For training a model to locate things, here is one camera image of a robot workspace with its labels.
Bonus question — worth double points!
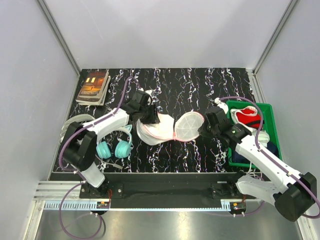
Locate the white pink mesh laundry bag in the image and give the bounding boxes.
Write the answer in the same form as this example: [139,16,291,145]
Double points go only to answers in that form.
[136,111,205,146]

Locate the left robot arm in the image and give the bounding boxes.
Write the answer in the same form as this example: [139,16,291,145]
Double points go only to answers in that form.
[59,89,160,198]

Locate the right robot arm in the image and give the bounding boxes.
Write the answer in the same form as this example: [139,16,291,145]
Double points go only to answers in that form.
[198,106,319,222]

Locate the red garment in bin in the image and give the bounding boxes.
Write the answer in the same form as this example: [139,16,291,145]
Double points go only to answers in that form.
[235,106,262,129]

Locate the blue garment in bin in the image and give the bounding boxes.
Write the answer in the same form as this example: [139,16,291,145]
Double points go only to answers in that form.
[231,142,280,164]

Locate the teal cat-ear headphones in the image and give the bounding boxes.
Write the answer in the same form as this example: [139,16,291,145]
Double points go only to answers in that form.
[96,124,133,159]

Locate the green plastic bin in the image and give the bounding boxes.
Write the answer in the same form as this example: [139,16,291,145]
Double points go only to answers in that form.
[226,100,282,159]

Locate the paperback book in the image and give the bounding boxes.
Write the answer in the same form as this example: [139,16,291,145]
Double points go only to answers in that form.
[75,69,111,106]

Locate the white headphones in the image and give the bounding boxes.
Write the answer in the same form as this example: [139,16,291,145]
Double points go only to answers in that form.
[59,114,95,144]

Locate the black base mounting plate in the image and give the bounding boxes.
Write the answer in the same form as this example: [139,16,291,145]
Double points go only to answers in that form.
[79,172,243,211]

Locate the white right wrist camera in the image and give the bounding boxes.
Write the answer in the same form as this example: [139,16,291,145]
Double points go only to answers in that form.
[214,97,229,114]

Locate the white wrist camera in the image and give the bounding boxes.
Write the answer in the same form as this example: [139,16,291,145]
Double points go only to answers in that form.
[144,89,155,106]
[214,97,229,114]

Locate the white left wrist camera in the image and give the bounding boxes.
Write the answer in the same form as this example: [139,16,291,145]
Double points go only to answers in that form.
[144,89,155,106]

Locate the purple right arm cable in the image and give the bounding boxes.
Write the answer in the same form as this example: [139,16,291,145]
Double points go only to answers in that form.
[217,96,320,220]

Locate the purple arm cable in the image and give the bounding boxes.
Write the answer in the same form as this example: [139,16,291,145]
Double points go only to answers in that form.
[58,76,145,237]
[217,96,320,220]

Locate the grey usb cable plug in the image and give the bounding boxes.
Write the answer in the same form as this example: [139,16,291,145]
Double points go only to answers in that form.
[112,163,123,169]

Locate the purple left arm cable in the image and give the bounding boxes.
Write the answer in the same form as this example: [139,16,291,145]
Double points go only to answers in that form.
[58,76,145,237]

